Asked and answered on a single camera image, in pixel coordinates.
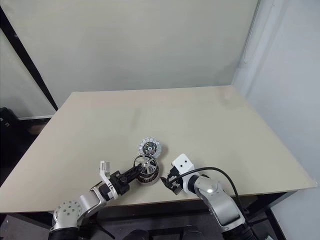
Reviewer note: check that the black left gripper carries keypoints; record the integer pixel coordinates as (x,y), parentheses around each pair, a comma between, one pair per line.
(121,185)

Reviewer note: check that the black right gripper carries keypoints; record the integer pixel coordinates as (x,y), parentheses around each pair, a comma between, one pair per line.
(176,180)

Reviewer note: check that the silver metal fan wheel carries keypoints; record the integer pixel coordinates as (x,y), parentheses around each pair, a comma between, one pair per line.
(145,162)

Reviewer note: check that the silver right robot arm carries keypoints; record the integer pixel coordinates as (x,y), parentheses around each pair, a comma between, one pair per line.
(220,200)

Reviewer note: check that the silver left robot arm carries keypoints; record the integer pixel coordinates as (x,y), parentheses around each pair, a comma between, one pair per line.
(87,200)

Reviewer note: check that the dark rounded shape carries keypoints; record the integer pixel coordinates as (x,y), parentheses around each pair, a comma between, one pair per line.
(138,235)

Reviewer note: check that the white skirting strip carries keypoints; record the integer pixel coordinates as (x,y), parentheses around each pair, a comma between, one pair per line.
(35,117)

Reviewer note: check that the black bag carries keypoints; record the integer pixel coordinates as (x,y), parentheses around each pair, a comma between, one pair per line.
(7,122)

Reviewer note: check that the black diagonal beam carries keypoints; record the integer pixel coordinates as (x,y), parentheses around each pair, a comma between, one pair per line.
(30,62)

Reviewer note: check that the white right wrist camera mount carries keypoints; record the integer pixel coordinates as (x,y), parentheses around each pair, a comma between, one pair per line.
(183,162)

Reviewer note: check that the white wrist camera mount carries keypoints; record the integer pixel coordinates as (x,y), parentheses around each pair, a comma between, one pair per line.
(183,162)
(103,172)

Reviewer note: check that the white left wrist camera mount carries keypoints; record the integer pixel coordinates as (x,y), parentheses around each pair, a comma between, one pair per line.
(103,172)

